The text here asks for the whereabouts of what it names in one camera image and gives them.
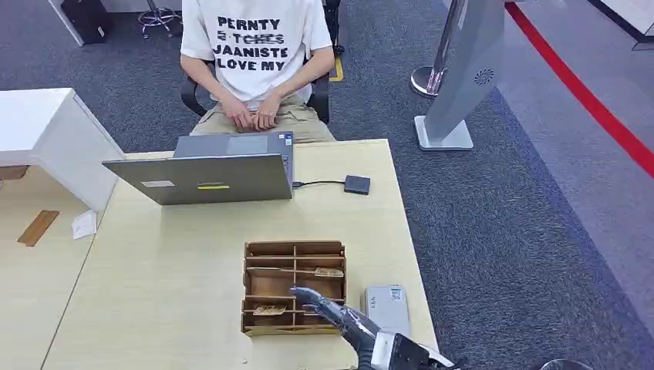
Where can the yellow floor marker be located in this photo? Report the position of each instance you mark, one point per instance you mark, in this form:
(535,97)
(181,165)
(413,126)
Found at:
(337,71)

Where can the white paper slip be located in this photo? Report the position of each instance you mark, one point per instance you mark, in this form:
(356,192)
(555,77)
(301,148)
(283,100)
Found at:
(84,224)

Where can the chrome chair base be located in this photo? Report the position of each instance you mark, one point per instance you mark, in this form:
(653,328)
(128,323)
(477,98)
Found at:
(158,18)

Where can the person's right hand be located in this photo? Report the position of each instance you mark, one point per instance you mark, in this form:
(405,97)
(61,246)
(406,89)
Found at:
(237,113)

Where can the chrome stanchion post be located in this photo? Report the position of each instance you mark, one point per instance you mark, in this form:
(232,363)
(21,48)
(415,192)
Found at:
(434,76)

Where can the brown flat strip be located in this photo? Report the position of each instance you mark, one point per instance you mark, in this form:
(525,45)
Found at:
(38,228)

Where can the dark square adapter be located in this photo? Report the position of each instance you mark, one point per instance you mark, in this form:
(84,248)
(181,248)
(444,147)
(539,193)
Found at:
(357,184)

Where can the person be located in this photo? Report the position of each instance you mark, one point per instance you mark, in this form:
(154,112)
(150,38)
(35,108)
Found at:
(255,56)

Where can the black stand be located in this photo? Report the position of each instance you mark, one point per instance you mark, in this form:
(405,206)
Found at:
(334,25)

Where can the black bag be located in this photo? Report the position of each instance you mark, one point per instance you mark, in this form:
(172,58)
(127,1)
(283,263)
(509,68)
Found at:
(87,20)

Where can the black office chair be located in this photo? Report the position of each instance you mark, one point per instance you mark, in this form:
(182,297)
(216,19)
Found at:
(321,97)

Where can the grey flat card reader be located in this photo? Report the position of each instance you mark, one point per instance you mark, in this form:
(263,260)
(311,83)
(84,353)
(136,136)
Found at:
(387,309)

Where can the person's left hand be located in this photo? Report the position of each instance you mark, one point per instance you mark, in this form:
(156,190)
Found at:
(266,113)

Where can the white board dark frame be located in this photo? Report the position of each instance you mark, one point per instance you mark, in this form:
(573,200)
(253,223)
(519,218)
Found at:
(628,15)

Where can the wooden card box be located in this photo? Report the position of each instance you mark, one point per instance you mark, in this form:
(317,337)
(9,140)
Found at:
(268,286)

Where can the grey round object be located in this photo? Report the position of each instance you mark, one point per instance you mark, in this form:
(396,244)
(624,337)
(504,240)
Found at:
(564,365)

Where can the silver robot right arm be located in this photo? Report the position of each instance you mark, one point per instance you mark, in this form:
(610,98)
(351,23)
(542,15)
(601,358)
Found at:
(403,352)

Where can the grey kiosk stand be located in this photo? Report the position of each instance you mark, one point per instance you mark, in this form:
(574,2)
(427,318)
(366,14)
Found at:
(465,76)

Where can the red floor tape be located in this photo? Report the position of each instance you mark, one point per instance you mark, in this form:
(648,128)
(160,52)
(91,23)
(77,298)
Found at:
(587,102)

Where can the grey laptop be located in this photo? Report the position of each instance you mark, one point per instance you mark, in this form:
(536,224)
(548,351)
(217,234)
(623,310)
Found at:
(204,178)

